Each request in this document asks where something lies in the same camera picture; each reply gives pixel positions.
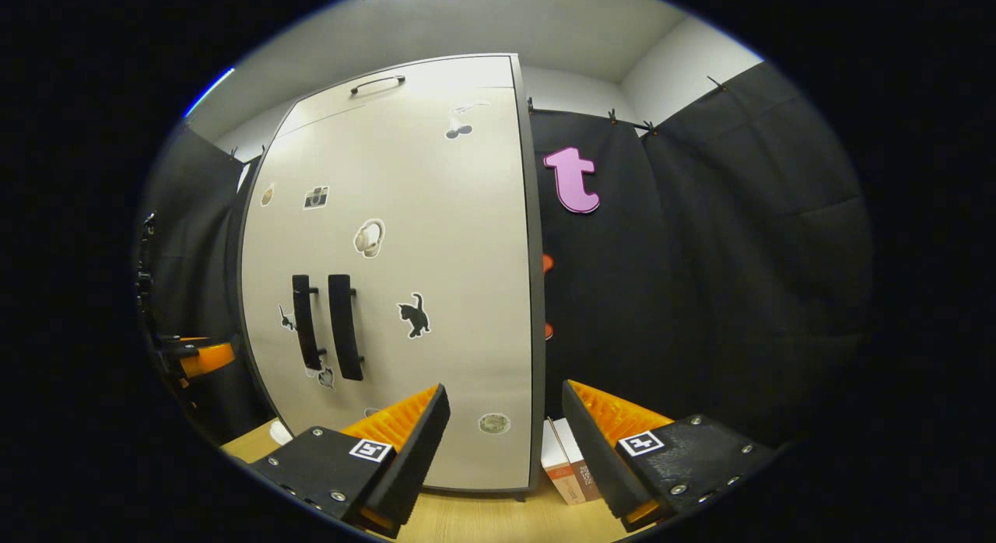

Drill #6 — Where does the white shoe cabinet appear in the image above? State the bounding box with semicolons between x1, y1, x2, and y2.
236;53;548;503

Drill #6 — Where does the white brown box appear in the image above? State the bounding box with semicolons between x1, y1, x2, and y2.
554;416;601;502

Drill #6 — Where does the white cabinet drawer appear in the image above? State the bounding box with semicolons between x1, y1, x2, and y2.
276;54;521;137

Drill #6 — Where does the white cabinet door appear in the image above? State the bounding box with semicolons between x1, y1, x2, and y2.
237;114;351;444
321;86;538;493

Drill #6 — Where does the black drawer handle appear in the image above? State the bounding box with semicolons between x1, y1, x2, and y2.
349;75;406;96

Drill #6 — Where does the black backdrop cloth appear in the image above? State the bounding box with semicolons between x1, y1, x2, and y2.
136;61;876;450

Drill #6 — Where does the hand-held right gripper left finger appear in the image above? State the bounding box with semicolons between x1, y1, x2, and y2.
249;384;452;539

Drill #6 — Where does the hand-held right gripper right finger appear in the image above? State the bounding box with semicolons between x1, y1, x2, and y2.
562;380;779;533

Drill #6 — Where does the white orange box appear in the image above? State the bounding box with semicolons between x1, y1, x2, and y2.
541;417;583;506

